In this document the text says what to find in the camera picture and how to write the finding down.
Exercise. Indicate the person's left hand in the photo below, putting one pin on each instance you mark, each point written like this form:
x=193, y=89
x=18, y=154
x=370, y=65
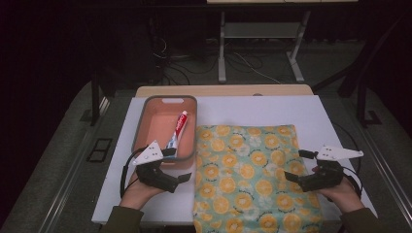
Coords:
x=136, y=194

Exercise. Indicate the pink basket with grey rim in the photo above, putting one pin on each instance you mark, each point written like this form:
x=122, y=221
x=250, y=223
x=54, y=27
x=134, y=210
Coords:
x=157, y=124

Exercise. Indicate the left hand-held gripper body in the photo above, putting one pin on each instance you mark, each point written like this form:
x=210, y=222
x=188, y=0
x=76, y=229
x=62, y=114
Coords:
x=152, y=174

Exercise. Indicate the white board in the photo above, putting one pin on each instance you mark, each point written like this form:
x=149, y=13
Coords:
x=259, y=110

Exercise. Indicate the metal floor rail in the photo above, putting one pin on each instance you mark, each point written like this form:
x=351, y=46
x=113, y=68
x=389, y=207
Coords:
x=388, y=181
x=69, y=181

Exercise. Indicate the red and white toothpaste tube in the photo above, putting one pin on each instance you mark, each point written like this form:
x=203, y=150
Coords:
x=179, y=127

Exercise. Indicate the black stand leg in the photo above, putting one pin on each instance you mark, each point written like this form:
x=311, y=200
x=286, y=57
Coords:
x=94, y=103
x=362, y=103

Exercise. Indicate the wooden table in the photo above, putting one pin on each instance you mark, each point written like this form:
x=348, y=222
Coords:
x=226, y=90

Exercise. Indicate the grey metal stand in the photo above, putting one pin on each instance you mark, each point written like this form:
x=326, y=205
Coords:
x=262, y=29

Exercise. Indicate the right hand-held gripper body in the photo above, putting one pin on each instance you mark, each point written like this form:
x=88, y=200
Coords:
x=327, y=176

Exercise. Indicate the person's right hand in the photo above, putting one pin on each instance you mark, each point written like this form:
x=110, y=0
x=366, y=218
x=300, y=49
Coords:
x=345, y=197

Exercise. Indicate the orange print cloth bag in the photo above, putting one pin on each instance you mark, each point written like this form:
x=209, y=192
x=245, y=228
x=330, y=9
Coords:
x=252, y=181

